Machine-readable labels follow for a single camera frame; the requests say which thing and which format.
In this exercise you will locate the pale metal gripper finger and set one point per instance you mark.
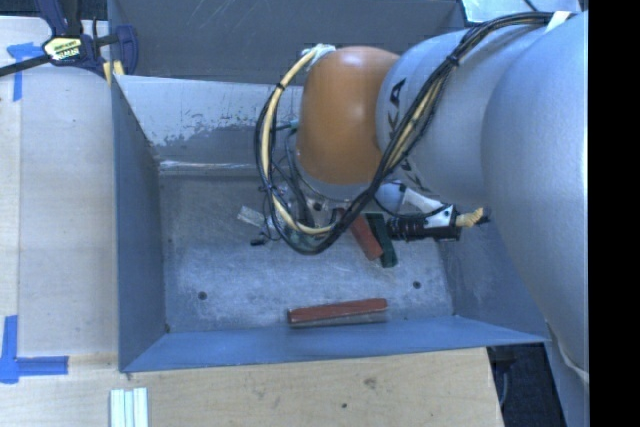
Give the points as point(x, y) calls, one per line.
point(266, 233)
point(250, 215)

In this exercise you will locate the dark green flat block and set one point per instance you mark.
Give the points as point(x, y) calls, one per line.
point(386, 240)

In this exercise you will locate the red-brown flat block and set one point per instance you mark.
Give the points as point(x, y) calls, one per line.
point(365, 237)
point(337, 312)

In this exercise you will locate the grey metal bin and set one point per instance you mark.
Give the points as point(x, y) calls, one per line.
point(225, 265)

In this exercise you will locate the black cylinder on white bracket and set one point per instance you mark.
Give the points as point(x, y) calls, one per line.
point(415, 227)

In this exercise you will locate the pale wood flat board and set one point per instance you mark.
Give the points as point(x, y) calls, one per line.
point(65, 215)

